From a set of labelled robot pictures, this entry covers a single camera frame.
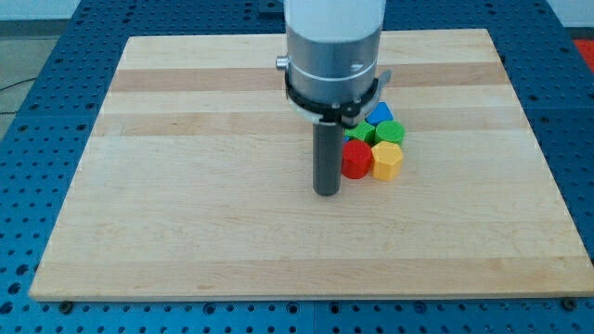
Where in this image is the red round block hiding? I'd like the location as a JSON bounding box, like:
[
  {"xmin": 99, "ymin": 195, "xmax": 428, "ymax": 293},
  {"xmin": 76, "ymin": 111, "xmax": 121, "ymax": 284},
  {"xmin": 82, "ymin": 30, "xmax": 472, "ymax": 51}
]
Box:
[{"xmin": 342, "ymin": 139, "xmax": 372, "ymax": 179}]

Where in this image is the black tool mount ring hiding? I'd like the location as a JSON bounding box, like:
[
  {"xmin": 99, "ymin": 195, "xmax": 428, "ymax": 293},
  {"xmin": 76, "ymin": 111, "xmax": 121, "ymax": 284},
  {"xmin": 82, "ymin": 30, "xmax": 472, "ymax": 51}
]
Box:
[{"xmin": 284, "ymin": 70, "xmax": 393, "ymax": 129}]

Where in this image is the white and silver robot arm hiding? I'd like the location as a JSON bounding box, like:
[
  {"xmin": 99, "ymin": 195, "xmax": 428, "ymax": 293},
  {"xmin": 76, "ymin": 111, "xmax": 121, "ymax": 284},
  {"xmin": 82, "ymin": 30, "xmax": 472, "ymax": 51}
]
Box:
[{"xmin": 276, "ymin": 0, "xmax": 392, "ymax": 196}]

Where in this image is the light wooden board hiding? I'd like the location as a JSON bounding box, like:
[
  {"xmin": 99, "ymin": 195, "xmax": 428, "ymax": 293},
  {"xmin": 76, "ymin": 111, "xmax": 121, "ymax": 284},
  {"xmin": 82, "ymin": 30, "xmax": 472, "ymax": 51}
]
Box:
[{"xmin": 30, "ymin": 29, "xmax": 593, "ymax": 302}]

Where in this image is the blue triangle block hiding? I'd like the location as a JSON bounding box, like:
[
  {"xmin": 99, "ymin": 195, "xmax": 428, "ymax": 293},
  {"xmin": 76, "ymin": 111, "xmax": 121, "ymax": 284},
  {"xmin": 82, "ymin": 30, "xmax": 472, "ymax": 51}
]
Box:
[{"xmin": 366, "ymin": 101, "xmax": 394, "ymax": 126}]

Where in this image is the black cable on floor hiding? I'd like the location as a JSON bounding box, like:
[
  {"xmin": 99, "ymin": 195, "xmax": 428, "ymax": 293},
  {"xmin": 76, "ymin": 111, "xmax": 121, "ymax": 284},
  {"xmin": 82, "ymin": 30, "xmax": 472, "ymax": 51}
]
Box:
[{"xmin": 0, "ymin": 76, "xmax": 38, "ymax": 116}]

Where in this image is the green star block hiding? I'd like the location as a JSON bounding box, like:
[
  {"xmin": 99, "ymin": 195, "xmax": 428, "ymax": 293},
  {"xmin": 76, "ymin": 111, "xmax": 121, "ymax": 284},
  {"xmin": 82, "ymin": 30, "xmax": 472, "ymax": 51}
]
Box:
[{"xmin": 344, "ymin": 121, "xmax": 376, "ymax": 145}]

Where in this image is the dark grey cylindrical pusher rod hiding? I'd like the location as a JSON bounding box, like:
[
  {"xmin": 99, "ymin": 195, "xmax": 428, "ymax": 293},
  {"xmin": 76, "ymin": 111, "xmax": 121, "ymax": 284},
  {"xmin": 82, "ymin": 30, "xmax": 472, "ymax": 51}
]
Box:
[{"xmin": 313, "ymin": 122, "xmax": 343, "ymax": 196}]

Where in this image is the green round block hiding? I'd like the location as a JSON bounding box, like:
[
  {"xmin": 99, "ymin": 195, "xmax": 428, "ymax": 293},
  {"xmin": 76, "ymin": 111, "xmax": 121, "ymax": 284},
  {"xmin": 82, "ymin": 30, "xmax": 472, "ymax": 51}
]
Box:
[{"xmin": 374, "ymin": 121, "xmax": 406, "ymax": 145}]

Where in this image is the yellow hexagon block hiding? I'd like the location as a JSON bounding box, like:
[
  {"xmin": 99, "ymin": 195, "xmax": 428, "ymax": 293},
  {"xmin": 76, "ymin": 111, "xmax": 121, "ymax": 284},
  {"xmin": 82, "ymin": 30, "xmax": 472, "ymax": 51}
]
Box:
[{"xmin": 371, "ymin": 141, "xmax": 404, "ymax": 181}]

